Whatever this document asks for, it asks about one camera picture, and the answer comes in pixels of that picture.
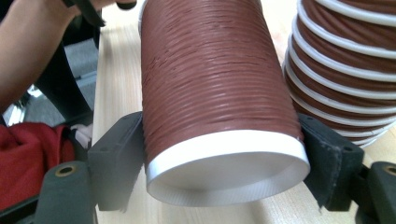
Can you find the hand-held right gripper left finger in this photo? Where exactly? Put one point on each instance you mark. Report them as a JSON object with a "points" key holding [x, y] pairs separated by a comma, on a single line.
{"points": [[116, 168]]}

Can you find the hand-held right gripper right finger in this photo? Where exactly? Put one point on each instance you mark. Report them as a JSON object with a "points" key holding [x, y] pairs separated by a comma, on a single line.
{"points": [[333, 168]]}

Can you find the stack of brown paper cups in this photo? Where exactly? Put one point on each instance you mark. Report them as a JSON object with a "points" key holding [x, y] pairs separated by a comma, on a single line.
{"points": [[345, 62]]}

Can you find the single brown ribbed paper cup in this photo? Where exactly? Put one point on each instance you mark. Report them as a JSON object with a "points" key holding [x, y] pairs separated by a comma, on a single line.
{"points": [[218, 87]]}

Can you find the red cloth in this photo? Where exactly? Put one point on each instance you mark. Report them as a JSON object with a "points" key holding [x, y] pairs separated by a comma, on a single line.
{"points": [[31, 161]]}

